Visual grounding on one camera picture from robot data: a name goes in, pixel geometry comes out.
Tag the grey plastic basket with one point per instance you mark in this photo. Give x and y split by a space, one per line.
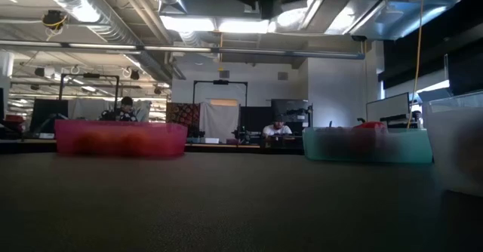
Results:
453 150

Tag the black background robot arm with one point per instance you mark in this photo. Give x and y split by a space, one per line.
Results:
245 135

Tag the black partition panel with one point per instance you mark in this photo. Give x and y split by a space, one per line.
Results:
254 118

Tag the white cloth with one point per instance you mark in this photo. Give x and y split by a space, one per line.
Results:
220 122

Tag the person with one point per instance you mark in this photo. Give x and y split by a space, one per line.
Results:
124 110
277 129

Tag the black monitor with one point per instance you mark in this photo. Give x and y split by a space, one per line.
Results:
288 110
49 114

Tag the patterned red cloth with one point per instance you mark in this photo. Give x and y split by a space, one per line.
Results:
183 114

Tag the horizontal grey pipe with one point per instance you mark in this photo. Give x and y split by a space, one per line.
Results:
226 50

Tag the ceiling light panel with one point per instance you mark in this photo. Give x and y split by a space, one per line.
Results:
243 26
187 23

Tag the black table mat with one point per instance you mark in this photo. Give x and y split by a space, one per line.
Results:
241 206

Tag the grey-backed monitor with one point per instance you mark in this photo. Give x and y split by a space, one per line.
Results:
388 108

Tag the teal plastic basket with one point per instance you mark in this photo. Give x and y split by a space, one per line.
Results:
411 146

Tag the pink plastic basket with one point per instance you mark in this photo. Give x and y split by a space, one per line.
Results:
64 139

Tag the tilted grey panel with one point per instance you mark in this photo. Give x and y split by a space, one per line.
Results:
434 95

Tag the red bin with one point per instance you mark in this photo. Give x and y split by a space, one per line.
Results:
15 120

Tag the black stand frame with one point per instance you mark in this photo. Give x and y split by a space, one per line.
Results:
220 82

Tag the spiral silver duct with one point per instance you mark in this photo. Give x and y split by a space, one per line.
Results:
105 22

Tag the rectangular metal duct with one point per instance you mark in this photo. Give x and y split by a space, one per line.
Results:
396 14

